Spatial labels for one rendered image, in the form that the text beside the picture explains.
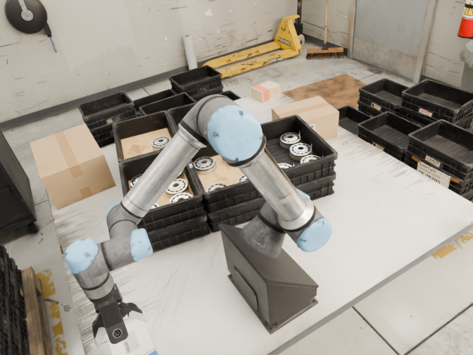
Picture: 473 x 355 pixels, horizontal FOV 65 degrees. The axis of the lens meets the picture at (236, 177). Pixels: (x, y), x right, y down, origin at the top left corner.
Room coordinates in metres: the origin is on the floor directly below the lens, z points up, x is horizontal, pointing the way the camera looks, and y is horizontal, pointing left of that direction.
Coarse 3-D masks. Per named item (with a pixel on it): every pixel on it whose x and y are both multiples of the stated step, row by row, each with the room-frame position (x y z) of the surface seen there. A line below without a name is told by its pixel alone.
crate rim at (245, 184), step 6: (192, 162) 1.34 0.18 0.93; (192, 168) 1.29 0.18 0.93; (198, 180) 1.22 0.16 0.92; (246, 180) 1.16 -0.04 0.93; (228, 186) 1.14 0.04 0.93; (234, 186) 1.14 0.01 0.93; (240, 186) 1.14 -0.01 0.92; (246, 186) 1.15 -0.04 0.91; (204, 192) 1.12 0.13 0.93; (210, 192) 1.12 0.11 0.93; (216, 192) 1.12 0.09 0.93; (222, 192) 1.12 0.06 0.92; (228, 192) 1.13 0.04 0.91; (204, 198) 1.11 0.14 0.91
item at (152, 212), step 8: (128, 160) 1.43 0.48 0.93; (136, 160) 1.42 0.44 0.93; (120, 168) 1.37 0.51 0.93; (120, 176) 1.31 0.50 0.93; (192, 176) 1.24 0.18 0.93; (200, 192) 1.13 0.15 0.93; (184, 200) 1.09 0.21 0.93; (192, 200) 1.09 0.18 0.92; (200, 200) 1.10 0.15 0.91; (152, 208) 1.07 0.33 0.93; (160, 208) 1.06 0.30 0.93; (168, 208) 1.07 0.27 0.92; (144, 216) 1.05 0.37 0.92
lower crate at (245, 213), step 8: (256, 200) 1.16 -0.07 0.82; (264, 200) 1.17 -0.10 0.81; (232, 208) 1.13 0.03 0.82; (240, 208) 1.14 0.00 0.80; (248, 208) 1.16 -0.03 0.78; (256, 208) 1.17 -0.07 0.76; (208, 216) 1.11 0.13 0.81; (216, 216) 1.11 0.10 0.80; (224, 216) 1.13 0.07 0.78; (232, 216) 1.14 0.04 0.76; (240, 216) 1.15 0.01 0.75; (248, 216) 1.16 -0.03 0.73; (208, 224) 1.16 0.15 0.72; (216, 224) 1.12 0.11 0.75; (232, 224) 1.14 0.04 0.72; (240, 224) 1.14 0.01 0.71
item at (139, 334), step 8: (136, 320) 0.69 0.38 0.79; (128, 328) 0.67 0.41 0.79; (136, 328) 0.66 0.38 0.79; (144, 328) 0.66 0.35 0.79; (128, 336) 0.64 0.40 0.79; (136, 336) 0.64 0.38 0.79; (144, 336) 0.63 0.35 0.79; (112, 344) 0.62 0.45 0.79; (120, 344) 0.62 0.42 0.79; (128, 344) 0.61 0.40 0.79; (136, 344) 0.61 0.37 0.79; (144, 344) 0.61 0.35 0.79; (152, 344) 0.60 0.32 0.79; (112, 352) 0.60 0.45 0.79; (120, 352) 0.59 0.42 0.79; (128, 352) 0.59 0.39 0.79; (136, 352) 0.59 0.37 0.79; (144, 352) 0.58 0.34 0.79; (152, 352) 0.58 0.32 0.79
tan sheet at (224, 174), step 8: (216, 160) 1.47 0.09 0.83; (216, 168) 1.41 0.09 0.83; (224, 168) 1.40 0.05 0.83; (232, 168) 1.39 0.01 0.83; (200, 176) 1.36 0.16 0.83; (208, 176) 1.35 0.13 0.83; (216, 176) 1.35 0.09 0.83; (224, 176) 1.34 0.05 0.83; (232, 176) 1.33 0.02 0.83; (240, 176) 1.32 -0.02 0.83; (208, 184) 1.30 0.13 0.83; (232, 184) 1.27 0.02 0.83
